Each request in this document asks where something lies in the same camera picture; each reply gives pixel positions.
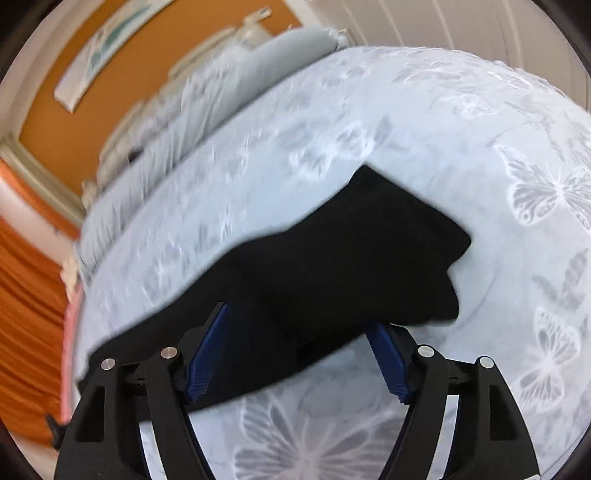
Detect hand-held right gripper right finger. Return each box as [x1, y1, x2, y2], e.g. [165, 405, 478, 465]
[365, 320, 541, 480]

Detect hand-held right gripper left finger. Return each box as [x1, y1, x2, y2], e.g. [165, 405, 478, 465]
[53, 302, 232, 480]

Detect black pants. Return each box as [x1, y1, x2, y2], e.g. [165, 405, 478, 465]
[76, 165, 472, 411]

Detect pink cloth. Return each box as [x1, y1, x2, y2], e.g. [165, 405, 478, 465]
[60, 281, 86, 425]

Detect orange curtain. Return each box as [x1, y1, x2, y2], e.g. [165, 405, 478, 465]
[0, 159, 81, 444]

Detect butterfly print bedspread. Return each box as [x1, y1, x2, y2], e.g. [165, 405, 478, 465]
[69, 44, 591, 480]

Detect grey duvet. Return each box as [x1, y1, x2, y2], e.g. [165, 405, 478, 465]
[76, 25, 340, 278]

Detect white window frame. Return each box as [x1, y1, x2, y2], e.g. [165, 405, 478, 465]
[0, 134, 86, 227]

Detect framed wall picture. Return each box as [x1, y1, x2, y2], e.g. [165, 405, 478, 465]
[54, 0, 176, 113]

